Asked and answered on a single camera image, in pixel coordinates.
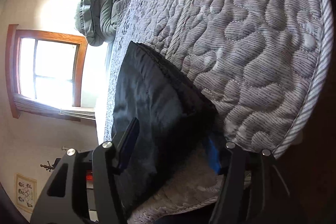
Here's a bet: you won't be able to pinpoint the framed wall picture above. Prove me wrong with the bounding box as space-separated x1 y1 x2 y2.
15 173 38 213

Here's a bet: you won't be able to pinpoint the grey quilted bedspread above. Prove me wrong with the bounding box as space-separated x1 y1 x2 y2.
102 0 334 224

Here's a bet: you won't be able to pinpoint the grey curtain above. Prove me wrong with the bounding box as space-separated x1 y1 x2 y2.
14 93 96 121

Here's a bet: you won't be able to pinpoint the wooden coat rack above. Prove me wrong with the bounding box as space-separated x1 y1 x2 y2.
40 158 61 172

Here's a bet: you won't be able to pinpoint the wooden framed window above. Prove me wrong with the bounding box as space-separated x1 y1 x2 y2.
5 24 88 118

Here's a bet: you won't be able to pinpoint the black quilted pants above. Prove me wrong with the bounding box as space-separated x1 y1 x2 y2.
112 42 217 215

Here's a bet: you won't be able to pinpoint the red basket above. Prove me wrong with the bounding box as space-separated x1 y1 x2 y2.
85 170 93 184

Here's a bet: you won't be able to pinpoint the grey-blue folded duvet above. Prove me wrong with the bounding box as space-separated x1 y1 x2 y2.
75 0 122 47

